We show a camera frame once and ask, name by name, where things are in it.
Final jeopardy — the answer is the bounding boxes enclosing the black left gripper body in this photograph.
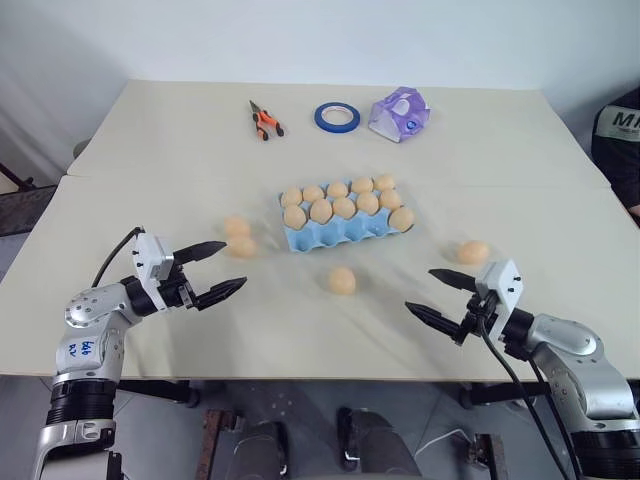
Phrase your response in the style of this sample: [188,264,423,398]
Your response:
[158,266,200,312]

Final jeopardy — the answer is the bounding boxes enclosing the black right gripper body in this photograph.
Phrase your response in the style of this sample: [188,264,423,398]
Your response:
[451,291,502,347]

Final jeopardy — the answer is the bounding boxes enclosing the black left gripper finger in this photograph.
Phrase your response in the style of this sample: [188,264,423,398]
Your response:
[172,240,229,265]
[193,276,248,312]

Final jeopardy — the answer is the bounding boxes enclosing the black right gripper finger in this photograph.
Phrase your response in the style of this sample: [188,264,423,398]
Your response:
[404,300,462,342]
[428,268,480,295]

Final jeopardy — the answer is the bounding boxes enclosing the blue egg carton with eggs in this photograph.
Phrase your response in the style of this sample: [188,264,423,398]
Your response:
[272,174,417,255]

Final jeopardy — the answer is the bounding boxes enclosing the dark rounded grey shape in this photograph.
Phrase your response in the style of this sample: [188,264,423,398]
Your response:
[336,406,422,480]
[233,420,290,480]

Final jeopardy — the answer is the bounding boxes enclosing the orange black pliers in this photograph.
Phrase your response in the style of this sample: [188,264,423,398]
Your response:
[248,99,287,143]

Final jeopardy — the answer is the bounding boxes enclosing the purple plastic package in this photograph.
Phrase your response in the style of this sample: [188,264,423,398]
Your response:
[367,85,432,144]

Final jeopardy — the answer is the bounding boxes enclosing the blue tape roll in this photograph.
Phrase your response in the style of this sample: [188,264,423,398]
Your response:
[313,101,361,135]

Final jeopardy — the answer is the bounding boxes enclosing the dark metal rack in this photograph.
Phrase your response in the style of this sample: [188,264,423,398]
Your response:
[0,161,59,237]

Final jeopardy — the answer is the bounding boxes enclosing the person in dark shirt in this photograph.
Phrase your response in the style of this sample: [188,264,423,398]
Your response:
[590,86,640,218]

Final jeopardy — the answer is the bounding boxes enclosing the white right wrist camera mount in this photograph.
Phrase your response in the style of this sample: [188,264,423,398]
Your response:
[473,258,525,337]

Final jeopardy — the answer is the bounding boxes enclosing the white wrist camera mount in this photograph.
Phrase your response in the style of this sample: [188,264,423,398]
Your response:
[130,230,175,312]
[473,258,525,337]

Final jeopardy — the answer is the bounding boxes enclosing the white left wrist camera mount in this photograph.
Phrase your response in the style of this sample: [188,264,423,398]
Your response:
[130,230,175,312]

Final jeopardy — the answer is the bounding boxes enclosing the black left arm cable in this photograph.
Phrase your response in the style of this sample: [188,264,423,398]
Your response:
[90,226,147,290]

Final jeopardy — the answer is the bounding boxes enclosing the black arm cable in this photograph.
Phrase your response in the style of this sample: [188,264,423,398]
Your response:
[90,226,147,290]
[474,298,587,480]

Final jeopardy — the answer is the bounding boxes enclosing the black table leg frame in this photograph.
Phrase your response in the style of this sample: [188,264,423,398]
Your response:
[458,381,552,410]
[116,379,202,410]

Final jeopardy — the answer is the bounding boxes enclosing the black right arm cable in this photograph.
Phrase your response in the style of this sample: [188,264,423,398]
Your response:
[474,298,587,480]

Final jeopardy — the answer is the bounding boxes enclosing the white floor cable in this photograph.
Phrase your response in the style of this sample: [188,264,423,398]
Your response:
[413,425,472,457]

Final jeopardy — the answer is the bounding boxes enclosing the rusty metal bracket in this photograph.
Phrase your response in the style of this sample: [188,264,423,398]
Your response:
[202,408,237,480]
[468,432,505,480]

